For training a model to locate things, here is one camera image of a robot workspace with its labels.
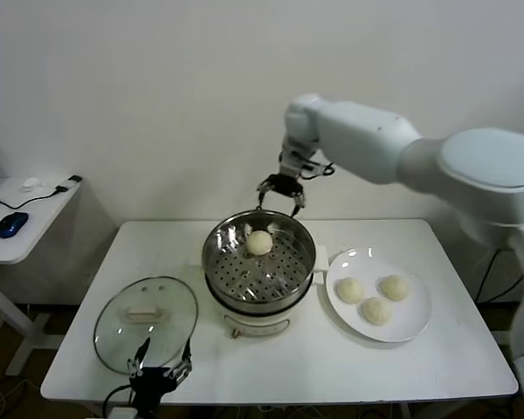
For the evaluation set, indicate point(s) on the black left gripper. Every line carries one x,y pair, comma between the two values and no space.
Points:
148,386

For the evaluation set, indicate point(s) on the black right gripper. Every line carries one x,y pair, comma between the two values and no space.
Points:
288,181

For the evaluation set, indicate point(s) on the white steamed baozi bun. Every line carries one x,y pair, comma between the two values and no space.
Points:
395,287
377,311
350,290
259,243

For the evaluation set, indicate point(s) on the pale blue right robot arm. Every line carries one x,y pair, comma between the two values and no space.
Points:
367,139

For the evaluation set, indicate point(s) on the stainless steel steamer basket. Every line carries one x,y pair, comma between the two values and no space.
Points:
262,275

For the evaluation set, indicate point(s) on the white round plate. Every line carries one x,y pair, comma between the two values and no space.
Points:
404,323

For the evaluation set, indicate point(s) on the white side table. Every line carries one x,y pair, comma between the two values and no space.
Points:
26,244

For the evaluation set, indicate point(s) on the blue computer mouse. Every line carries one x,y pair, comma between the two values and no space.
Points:
11,224

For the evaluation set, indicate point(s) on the white crumpled tissue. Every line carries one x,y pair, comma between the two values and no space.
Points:
31,184

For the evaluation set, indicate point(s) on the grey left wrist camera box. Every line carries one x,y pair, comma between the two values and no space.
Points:
122,412

